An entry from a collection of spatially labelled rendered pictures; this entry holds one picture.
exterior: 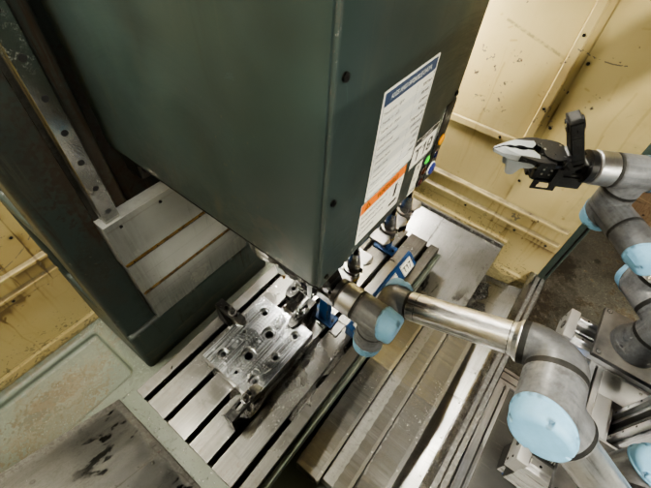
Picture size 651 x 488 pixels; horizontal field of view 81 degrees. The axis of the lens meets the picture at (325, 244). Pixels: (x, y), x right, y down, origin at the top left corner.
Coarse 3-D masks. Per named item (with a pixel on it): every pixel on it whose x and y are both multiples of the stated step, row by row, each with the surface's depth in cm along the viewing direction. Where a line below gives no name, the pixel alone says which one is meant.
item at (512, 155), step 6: (498, 150) 82; (504, 150) 81; (510, 150) 81; (516, 150) 81; (522, 150) 81; (528, 150) 81; (534, 150) 81; (504, 156) 81; (510, 156) 81; (516, 156) 80; (528, 156) 79; (534, 156) 80; (540, 156) 80; (510, 162) 82; (516, 162) 82; (510, 168) 83; (516, 168) 83
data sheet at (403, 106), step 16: (432, 64) 58; (416, 80) 56; (432, 80) 61; (384, 96) 50; (400, 96) 54; (416, 96) 59; (384, 112) 52; (400, 112) 57; (416, 112) 63; (384, 128) 55; (400, 128) 60; (416, 128) 67; (384, 144) 58; (400, 144) 64; (384, 160) 62; (400, 160) 69; (384, 176) 66; (368, 192) 64
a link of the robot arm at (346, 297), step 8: (344, 288) 87; (352, 288) 87; (360, 288) 89; (336, 296) 87; (344, 296) 86; (352, 296) 86; (336, 304) 87; (344, 304) 86; (352, 304) 85; (344, 312) 87
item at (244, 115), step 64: (64, 0) 62; (128, 0) 51; (192, 0) 44; (256, 0) 38; (320, 0) 34; (384, 0) 38; (448, 0) 51; (128, 64) 62; (192, 64) 51; (256, 64) 44; (320, 64) 38; (384, 64) 45; (448, 64) 63; (128, 128) 78; (192, 128) 62; (256, 128) 51; (320, 128) 44; (192, 192) 77; (256, 192) 61; (320, 192) 51; (320, 256) 62
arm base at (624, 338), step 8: (616, 328) 130; (624, 328) 127; (632, 328) 124; (616, 336) 128; (624, 336) 125; (632, 336) 123; (616, 344) 127; (624, 344) 126; (632, 344) 123; (640, 344) 121; (624, 352) 125; (632, 352) 123; (640, 352) 121; (648, 352) 120; (632, 360) 124; (640, 360) 122; (648, 360) 122; (648, 368) 124
